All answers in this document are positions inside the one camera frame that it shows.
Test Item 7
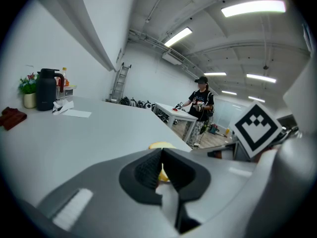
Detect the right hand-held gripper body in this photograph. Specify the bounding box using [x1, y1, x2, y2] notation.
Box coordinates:
[227, 100, 317, 238]

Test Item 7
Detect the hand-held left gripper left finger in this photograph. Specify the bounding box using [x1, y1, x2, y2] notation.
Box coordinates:
[37, 147, 179, 238]

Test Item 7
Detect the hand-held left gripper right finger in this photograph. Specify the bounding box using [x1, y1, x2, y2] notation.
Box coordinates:
[162, 147, 259, 235]

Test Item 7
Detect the yellow slice of bread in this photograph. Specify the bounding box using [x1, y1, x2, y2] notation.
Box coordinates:
[148, 141, 177, 183]

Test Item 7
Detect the white table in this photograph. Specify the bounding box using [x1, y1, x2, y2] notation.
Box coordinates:
[153, 102, 199, 143]

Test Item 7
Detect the white paper sheet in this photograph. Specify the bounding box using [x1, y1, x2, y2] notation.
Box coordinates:
[62, 109, 92, 119]

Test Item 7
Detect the row of black equipment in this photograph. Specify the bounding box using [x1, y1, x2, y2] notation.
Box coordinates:
[120, 96, 156, 110]

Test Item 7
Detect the crumpled white tissue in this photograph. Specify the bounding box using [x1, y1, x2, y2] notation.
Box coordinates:
[52, 100, 75, 116]

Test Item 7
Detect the white air conditioner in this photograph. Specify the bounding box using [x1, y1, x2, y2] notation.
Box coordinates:
[161, 52, 184, 66]

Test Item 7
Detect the metal ladder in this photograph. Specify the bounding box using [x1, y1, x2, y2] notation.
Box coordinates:
[109, 62, 132, 103]

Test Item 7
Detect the black thermos jug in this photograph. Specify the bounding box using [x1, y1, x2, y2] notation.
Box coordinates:
[36, 68, 65, 112]

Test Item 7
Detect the potted flower plant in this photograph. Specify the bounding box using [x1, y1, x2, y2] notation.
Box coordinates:
[18, 72, 40, 110]

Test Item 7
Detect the dark red cloth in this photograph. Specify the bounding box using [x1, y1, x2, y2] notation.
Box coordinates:
[0, 107, 28, 131]

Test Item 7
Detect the orange sauce bottle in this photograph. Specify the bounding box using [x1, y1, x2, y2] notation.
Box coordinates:
[60, 67, 70, 87]

